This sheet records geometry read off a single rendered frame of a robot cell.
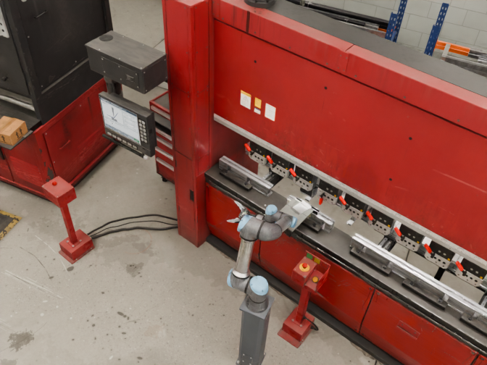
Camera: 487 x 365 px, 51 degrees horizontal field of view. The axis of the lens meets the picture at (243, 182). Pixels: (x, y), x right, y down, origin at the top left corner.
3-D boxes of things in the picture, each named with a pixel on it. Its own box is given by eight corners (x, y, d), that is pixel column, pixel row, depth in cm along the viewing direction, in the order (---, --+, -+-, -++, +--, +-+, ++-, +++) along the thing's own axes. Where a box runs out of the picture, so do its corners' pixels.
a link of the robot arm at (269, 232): (279, 230, 295) (299, 214, 341) (262, 224, 299) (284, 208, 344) (274, 248, 298) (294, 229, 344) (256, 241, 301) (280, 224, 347)
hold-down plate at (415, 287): (401, 284, 338) (402, 282, 336) (404, 279, 341) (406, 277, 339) (443, 311, 325) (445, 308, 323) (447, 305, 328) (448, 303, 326)
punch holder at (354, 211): (340, 210, 343) (345, 193, 332) (347, 203, 348) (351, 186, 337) (360, 221, 337) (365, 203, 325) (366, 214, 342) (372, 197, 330)
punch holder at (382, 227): (367, 224, 335) (372, 208, 323) (373, 217, 340) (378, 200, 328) (387, 236, 328) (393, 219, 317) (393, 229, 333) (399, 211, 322)
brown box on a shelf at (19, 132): (-19, 139, 409) (-24, 127, 400) (5, 122, 426) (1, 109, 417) (10, 150, 401) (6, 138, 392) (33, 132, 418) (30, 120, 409)
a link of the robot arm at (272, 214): (283, 208, 341) (282, 219, 348) (268, 202, 344) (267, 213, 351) (279, 215, 335) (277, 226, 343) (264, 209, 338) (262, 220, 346)
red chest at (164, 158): (156, 182, 521) (147, 101, 452) (190, 158, 550) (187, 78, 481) (192, 206, 500) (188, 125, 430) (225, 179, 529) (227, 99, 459)
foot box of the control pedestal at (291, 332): (276, 334, 405) (277, 326, 396) (293, 312, 419) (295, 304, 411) (297, 348, 396) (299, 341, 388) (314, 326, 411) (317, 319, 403)
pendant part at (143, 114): (105, 134, 379) (97, 93, 354) (116, 126, 387) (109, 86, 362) (151, 158, 363) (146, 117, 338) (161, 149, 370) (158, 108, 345)
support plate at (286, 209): (271, 219, 359) (271, 218, 359) (293, 199, 375) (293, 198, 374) (292, 232, 352) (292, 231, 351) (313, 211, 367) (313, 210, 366)
